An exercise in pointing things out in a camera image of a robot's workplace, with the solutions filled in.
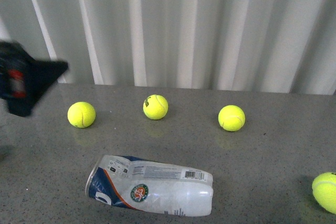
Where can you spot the clear plastic tennis ball can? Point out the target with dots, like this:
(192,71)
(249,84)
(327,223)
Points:
(140,184)

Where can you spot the tennis ball with logo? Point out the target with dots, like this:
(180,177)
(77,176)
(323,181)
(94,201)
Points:
(155,107)

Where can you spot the plain yellow tennis ball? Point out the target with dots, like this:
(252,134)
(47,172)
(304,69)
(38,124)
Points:
(231,118)

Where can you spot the Wilson 3 tennis ball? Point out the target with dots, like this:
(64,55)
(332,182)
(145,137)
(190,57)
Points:
(323,188)

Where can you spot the leftmost yellow tennis ball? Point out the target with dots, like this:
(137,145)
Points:
(81,115)

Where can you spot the white pleated curtain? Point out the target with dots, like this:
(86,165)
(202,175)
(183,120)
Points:
(285,46)

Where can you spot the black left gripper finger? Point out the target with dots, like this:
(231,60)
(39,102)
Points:
(25,80)

